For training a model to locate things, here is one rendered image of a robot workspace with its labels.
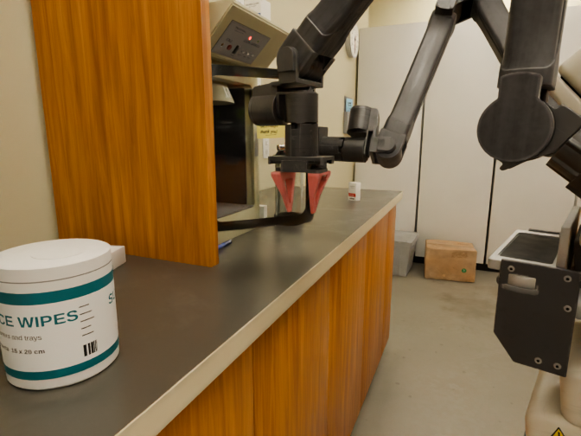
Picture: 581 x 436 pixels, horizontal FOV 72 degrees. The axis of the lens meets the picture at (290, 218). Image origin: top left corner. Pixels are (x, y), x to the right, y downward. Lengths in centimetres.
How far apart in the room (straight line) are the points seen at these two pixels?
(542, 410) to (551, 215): 329
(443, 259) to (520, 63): 318
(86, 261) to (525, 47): 56
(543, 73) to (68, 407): 64
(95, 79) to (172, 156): 27
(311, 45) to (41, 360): 55
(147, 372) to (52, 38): 87
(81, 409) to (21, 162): 81
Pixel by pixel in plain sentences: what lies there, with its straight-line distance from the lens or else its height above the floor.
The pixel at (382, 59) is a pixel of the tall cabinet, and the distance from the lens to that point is 404.
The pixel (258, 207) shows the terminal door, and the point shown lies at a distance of 104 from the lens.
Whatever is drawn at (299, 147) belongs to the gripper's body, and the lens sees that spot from 68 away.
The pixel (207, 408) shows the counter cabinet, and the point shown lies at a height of 83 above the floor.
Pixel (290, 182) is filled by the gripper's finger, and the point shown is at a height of 114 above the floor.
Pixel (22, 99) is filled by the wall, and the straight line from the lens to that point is 124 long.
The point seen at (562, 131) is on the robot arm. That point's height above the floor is 123.
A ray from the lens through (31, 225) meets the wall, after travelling 124.
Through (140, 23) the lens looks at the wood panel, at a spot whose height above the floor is 146.
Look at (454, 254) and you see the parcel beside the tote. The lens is 367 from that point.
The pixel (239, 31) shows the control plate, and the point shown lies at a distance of 104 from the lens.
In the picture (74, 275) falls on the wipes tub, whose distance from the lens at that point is 52.
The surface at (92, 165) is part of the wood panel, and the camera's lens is 110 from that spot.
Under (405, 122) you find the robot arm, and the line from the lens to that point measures 94.
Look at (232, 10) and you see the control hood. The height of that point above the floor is 149.
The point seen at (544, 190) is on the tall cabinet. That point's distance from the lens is 398.
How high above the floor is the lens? 123
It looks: 12 degrees down
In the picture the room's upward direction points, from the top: straight up
